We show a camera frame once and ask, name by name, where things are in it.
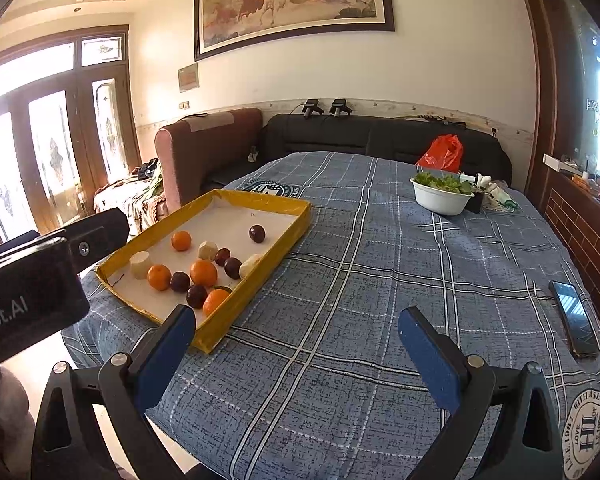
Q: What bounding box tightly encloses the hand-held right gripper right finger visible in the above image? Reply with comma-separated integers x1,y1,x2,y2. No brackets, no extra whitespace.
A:
397,306,566,480

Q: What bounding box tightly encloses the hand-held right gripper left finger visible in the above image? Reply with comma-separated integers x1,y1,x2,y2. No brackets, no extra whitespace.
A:
30,304,198,480

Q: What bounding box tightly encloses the yellow-rimmed white cardboard tray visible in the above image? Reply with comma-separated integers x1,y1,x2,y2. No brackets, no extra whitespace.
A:
95,188,312,356

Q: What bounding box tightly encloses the person's left forearm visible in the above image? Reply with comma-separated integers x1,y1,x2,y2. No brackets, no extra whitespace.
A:
0,362,35,480

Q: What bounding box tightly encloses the blue checked tablecloth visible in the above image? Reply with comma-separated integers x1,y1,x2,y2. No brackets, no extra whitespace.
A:
60,151,600,480

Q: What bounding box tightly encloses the patterned blanket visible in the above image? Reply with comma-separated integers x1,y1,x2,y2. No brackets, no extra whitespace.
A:
93,160,168,238

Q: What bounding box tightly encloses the wooden glass door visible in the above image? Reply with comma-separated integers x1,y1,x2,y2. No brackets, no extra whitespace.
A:
0,24,143,256

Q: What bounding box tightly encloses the black smartphone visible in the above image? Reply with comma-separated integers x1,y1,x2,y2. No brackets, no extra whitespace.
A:
549,280,600,359

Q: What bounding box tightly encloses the white bowl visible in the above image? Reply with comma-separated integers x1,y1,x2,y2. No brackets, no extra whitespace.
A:
410,172,476,217

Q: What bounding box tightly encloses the white green packet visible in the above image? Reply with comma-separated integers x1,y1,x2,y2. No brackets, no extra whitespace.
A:
482,185,522,213

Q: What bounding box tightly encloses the green leafy lettuce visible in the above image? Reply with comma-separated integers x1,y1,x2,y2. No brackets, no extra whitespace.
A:
413,171,473,195

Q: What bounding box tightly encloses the wooden cabinet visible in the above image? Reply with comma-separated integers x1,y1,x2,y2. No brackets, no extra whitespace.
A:
505,0,600,341

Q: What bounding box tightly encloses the brown armchair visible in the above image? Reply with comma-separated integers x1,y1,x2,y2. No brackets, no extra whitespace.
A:
154,107,264,216

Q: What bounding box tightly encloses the red plastic bag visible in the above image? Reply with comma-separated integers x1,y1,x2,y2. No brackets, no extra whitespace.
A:
415,134,465,173

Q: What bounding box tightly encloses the white box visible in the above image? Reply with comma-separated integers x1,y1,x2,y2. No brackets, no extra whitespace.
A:
542,154,576,171

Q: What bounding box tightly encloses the black sofa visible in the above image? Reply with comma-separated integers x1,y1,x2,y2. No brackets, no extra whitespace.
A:
207,112,513,191

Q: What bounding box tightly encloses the small wall plaque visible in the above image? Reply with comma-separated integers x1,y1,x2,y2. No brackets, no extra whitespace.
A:
178,63,201,93

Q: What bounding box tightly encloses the framed wall painting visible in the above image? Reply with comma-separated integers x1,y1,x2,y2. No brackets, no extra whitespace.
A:
193,0,396,62

